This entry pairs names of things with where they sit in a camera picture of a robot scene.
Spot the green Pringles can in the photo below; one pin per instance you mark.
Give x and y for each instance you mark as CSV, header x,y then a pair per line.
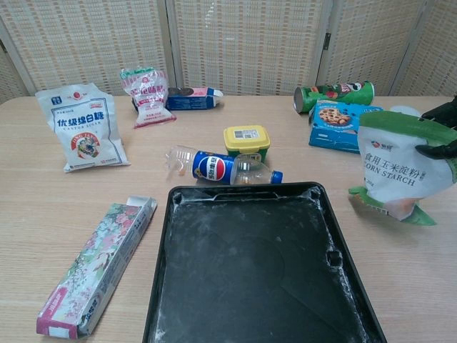
x,y
335,93

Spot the woven folding screen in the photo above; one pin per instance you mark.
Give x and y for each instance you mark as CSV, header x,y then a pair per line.
x,y
250,43

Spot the pink white salt bag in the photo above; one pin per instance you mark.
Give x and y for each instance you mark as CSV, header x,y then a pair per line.
x,y
150,98

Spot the corn starch bag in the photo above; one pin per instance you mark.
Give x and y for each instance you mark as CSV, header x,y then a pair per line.
x,y
389,168

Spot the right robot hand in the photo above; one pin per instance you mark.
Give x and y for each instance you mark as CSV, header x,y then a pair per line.
x,y
444,112

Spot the floral cling wrap box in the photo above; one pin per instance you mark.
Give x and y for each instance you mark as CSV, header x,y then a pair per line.
x,y
100,261

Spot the white round table grommet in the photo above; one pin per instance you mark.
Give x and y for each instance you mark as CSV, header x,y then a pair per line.
x,y
407,109

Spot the crushed Pepsi plastic bottle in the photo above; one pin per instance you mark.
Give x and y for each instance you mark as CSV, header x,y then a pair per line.
x,y
210,168

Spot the black baking tray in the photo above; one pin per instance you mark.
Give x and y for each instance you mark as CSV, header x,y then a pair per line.
x,y
250,271

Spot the blue sandwich cookie box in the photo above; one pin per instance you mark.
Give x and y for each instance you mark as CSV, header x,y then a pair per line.
x,y
189,101

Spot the blue chocolate chip cookie box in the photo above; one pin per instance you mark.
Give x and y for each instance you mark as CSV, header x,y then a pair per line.
x,y
332,133

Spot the yellow lidded green container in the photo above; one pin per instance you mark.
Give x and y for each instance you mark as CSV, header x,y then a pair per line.
x,y
246,137

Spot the white castor sugar bag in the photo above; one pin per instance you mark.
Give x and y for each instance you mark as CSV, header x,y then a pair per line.
x,y
82,125

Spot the black screen hinge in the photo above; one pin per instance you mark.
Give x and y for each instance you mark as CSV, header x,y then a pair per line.
x,y
326,41

